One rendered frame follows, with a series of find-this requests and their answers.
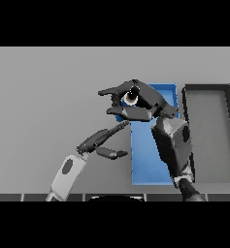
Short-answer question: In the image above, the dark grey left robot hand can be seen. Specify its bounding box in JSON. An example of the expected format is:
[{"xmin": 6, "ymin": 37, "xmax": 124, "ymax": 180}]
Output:
[{"xmin": 76, "ymin": 120, "xmax": 131, "ymax": 161}]

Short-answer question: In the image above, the blue bin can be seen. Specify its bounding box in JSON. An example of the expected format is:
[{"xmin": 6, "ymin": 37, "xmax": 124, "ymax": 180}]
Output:
[{"xmin": 115, "ymin": 82, "xmax": 180, "ymax": 186}]

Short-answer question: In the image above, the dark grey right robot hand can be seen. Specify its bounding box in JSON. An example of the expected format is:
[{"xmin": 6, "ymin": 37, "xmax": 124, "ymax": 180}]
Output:
[{"xmin": 97, "ymin": 78, "xmax": 180, "ymax": 123}]

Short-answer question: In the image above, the dark grey bin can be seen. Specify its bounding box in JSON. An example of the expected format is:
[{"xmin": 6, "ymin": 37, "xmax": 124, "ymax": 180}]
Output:
[{"xmin": 181, "ymin": 83, "xmax": 230, "ymax": 185}]

